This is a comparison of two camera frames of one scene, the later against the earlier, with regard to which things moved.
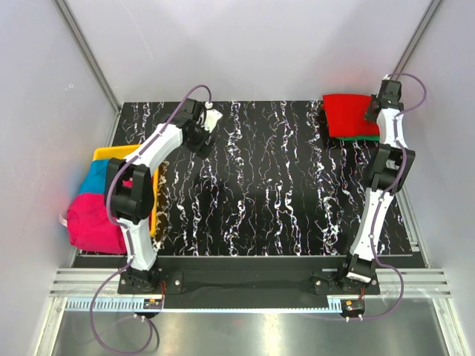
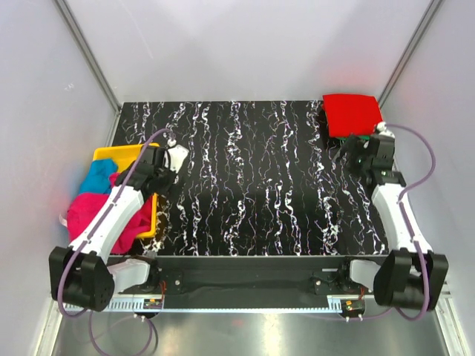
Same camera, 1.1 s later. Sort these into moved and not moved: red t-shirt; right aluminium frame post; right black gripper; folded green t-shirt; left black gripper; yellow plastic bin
Moved: right black gripper; left black gripper
Not moved: red t-shirt; yellow plastic bin; folded green t-shirt; right aluminium frame post
